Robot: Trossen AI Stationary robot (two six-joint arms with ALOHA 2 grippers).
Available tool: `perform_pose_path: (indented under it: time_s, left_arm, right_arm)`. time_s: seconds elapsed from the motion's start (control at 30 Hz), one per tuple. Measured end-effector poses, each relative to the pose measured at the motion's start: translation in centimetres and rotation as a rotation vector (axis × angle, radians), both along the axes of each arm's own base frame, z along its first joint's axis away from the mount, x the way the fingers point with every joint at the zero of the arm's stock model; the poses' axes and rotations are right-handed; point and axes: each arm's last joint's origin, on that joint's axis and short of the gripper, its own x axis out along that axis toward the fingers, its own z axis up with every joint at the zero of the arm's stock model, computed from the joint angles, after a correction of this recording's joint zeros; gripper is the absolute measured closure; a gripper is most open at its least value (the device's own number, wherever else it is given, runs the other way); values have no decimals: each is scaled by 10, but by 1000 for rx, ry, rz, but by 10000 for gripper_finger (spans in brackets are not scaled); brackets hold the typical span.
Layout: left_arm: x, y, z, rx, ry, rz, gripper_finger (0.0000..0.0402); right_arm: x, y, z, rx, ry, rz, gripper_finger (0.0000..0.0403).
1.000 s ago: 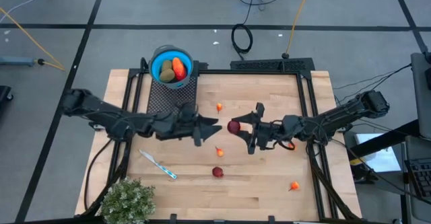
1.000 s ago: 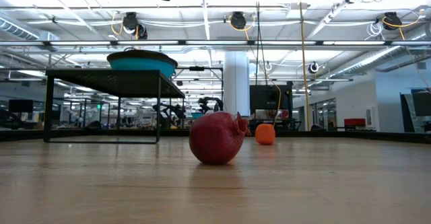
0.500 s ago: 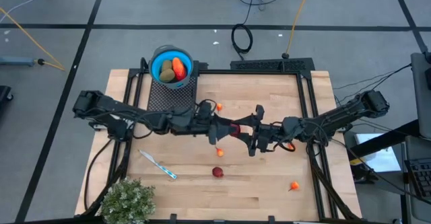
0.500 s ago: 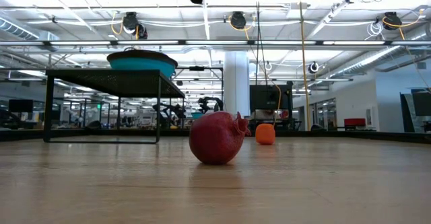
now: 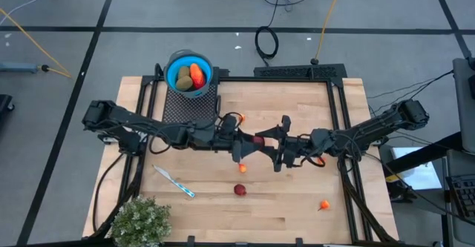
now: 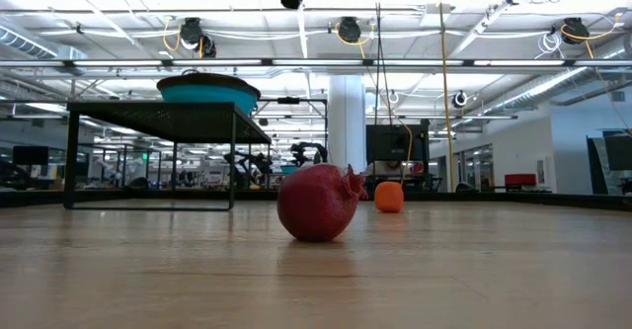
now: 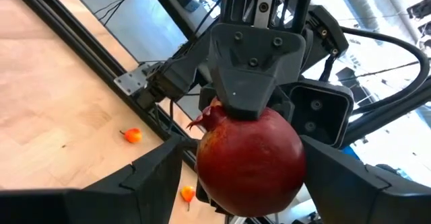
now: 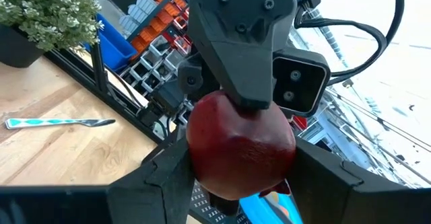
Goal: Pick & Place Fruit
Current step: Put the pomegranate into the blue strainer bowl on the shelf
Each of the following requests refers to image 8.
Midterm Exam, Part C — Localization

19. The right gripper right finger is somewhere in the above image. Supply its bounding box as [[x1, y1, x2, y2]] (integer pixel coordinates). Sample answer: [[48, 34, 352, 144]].
[[286, 136, 431, 224]]

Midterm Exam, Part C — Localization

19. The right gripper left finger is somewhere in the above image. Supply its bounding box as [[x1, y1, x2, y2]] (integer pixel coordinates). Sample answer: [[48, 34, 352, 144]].
[[107, 136, 197, 224]]

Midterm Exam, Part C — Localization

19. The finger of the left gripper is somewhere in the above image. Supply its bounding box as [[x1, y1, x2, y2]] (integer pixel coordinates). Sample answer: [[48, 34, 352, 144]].
[[187, 0, 298, 110], [207, 190, 240, 217]]

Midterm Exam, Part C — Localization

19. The blue collapsible colander bowl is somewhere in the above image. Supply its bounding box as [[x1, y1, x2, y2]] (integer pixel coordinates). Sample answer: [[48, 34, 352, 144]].
[[239, 189, 304, 224]]

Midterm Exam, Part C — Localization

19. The dark red pomegranate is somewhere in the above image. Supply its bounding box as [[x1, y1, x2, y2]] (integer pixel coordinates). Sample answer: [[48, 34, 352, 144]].
[[185, 89, 298, 202]]

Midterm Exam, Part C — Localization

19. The black perforated metal shelf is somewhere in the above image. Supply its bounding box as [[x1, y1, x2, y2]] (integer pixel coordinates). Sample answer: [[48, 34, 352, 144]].
[[188, 179, 252, 224]]

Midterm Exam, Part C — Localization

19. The orange and clear drawer organizer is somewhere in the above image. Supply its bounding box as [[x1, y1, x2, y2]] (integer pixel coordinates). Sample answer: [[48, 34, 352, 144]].
[[117, 0, 205, 96]]

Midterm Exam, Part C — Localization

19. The blue storage bin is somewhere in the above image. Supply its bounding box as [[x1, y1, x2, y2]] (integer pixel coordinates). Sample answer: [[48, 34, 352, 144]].
[[82, 13, 139, 74]]

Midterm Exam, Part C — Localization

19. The potted green-white plant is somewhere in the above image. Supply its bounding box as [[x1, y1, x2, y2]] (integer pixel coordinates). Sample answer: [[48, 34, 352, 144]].
[[0, 0, 104, 69]]

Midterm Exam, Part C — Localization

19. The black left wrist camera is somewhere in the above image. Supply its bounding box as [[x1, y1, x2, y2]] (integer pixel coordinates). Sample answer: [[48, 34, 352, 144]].
[[271, 46, 332, 118]]

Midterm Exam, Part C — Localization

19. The black aluminium table frame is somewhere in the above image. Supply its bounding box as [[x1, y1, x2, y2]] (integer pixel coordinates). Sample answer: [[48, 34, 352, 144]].
[[44, 0, 183, 153]]

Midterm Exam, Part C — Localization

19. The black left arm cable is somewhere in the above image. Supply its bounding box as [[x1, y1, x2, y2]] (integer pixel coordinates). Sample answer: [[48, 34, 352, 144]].
[[293, 0, 405, 87]]

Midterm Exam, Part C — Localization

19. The knife with teal patterned handle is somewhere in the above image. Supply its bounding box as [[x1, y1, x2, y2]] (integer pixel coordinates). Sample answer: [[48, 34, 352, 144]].
[[4, 117, 117, 130]]

